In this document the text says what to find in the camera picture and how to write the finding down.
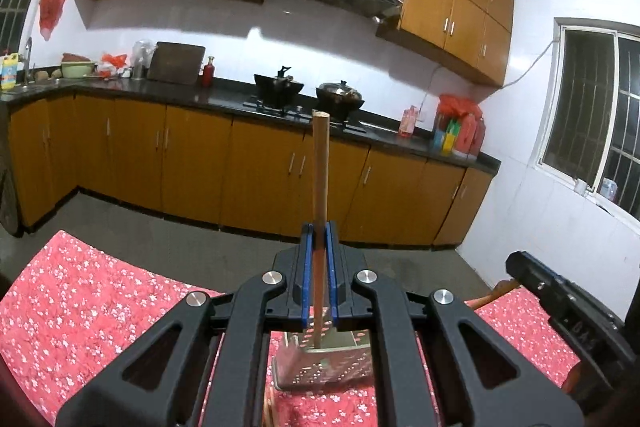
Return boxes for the black lidded wok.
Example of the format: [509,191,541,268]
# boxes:
[316,80,364,122]

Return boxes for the wooden chopstick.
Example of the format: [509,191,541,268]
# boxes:
[262,386,278,427]
[312,112,330,349]
[465,279,520,310]

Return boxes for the clear plastic jar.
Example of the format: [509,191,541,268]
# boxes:
[131,39,155,80]

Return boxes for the brown lower kitchen cabinets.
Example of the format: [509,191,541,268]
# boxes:
[1,91,496,247]

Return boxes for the red sauce bottle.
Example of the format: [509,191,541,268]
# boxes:
[201,56,215,88]

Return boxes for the red bags and boxes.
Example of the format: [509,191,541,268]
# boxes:
[432,94,486,161]

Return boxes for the dark wooden cutting board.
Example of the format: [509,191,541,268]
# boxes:
[146,41,205,86]

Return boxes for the beige perforated utensil holder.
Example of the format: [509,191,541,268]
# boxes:
[271,319,373,392]

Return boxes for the pink bottle on counter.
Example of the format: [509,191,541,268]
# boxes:
[398,105,419,138]

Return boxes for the green bowl on counter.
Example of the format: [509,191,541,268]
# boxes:
[61,53,96,79]

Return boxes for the red floral tablecloth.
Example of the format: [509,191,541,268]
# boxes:
[1,230,578,426]

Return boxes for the yellow detergent bottle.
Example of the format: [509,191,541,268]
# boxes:
[1,53,20,91]

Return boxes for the red plastic bag on wall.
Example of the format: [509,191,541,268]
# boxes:
[39,0,66,41]

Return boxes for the right window with bars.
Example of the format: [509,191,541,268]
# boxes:
[538,25,639,219]

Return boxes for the black wok with handle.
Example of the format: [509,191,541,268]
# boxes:
[254,66,304,109]

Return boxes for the red bag on counter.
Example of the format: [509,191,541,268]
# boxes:
[96,53,128,78]

